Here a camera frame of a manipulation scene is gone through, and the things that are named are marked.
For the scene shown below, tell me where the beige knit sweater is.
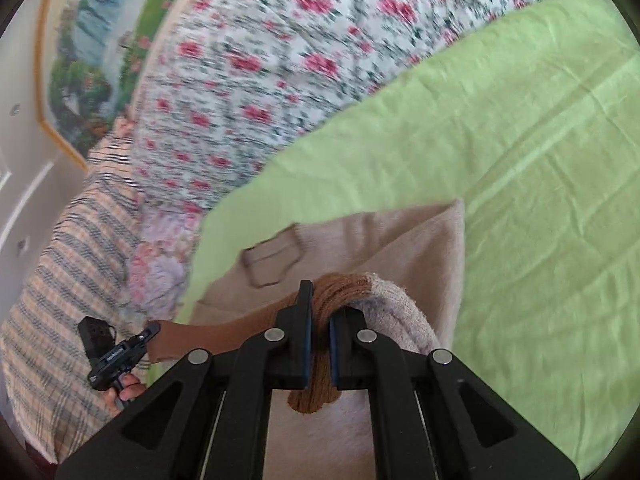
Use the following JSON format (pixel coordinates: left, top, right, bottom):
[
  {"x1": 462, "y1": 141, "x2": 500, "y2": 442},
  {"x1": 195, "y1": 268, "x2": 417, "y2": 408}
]
[{"x1": 150, "y1": 200, "x2": 464, "y2": 479}]

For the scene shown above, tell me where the person's left hand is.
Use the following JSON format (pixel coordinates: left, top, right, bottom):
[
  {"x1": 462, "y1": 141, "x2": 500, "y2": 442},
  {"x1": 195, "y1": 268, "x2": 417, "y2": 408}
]
[{"x1": 103, "y1": 374, "x2": 146, "y2": 417}]

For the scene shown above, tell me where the plaid checked blanket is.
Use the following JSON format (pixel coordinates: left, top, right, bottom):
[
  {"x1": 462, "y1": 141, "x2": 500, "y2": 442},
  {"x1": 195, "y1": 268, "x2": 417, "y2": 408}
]
[{"x1": 1, "y1": 118, "x2": 142, "y2": 464}]

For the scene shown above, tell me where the purple pink floral pillow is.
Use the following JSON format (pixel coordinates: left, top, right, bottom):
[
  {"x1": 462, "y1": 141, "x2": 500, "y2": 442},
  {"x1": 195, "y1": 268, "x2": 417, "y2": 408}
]
[{"x1": 125, "y1": 207, "x2": 204, "y2": 321}]

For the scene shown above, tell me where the white pink floral quilt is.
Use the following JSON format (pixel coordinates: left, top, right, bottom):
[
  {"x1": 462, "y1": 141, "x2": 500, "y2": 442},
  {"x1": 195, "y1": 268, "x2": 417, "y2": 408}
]
[{"x1": 132, "y1": 0, "x2": 540, "y2": 212}]

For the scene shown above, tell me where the light green bed sheet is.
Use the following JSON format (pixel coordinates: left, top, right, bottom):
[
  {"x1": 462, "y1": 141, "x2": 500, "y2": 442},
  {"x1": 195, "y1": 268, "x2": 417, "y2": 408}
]
[{"x1": 178, "y1": 0, "x2": 639, "y2": 474}]

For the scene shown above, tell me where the framed landscape picture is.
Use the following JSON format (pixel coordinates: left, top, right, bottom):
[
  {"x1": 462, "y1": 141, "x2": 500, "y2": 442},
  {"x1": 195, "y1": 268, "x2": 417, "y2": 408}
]
[{"x1": 35, "y1": 0, "x2": 190, "y2": 166}]

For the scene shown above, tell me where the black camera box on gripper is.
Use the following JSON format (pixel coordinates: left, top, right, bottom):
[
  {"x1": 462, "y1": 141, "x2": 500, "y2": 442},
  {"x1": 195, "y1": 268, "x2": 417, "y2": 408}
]
[{"x1": 78, "y1": 316, "x2": 115, "y2": 364}]

